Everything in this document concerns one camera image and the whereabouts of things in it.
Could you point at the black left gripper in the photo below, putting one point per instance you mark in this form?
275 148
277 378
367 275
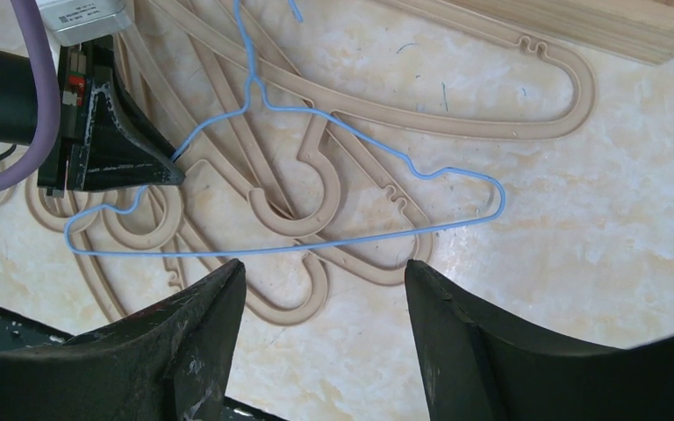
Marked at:
104 143

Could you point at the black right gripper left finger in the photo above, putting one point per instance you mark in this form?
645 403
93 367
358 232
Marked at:
139 360

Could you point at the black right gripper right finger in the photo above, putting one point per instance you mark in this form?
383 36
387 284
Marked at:
481 362

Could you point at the wooden hanger rack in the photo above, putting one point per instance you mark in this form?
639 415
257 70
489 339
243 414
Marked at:
641 31

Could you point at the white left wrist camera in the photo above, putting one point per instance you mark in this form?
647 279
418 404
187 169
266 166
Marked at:
72 22

